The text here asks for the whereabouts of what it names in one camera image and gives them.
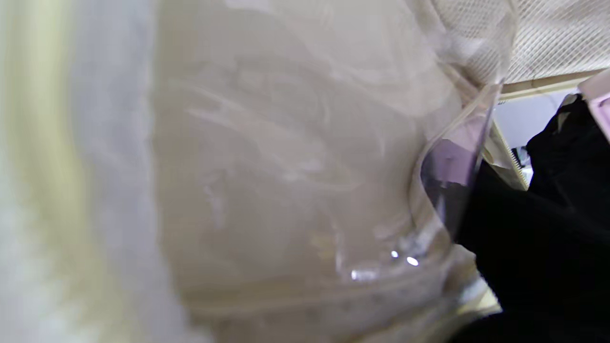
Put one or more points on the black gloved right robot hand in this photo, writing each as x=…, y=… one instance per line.
x=533, y=267

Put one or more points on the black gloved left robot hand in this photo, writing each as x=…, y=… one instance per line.
x=572, y=152

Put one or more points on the pink floral box sleeve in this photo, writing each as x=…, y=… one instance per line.
x=598, y=102

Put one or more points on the white leather handbag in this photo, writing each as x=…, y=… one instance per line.
x=286, y=143

